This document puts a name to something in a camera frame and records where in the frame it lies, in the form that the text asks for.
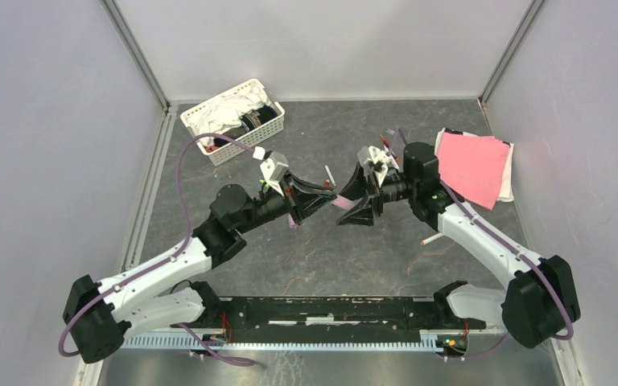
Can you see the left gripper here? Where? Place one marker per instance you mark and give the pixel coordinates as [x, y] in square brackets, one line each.
[292, 184]

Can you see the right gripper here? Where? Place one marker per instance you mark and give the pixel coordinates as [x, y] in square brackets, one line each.
[356, 187]

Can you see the purple pen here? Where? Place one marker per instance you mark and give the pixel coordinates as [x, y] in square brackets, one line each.
[343, 203]

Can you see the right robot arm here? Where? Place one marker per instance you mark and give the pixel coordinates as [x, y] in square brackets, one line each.
[537, 299]

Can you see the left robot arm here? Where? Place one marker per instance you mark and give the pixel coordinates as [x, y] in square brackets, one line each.
[100, 315]

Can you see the brown pen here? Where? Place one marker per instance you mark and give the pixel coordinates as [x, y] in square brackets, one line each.
[388, 148]

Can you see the dark cloth in basket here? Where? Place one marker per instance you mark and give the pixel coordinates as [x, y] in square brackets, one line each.
[256, 118]

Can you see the white plastic basket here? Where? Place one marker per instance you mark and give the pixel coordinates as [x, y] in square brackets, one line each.
[257, 136]

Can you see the white cloth in basket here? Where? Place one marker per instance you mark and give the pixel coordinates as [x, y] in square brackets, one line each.
[222, 113]

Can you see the white cloth under pink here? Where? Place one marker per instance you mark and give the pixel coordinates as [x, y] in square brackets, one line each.
[507, 181]

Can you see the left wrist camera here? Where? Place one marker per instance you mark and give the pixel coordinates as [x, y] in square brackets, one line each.
[273, 167]

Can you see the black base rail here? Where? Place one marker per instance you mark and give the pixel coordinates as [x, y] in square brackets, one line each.
[307, 320]

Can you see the white cable duct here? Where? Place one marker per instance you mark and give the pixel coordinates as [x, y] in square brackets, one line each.
[184, 341]

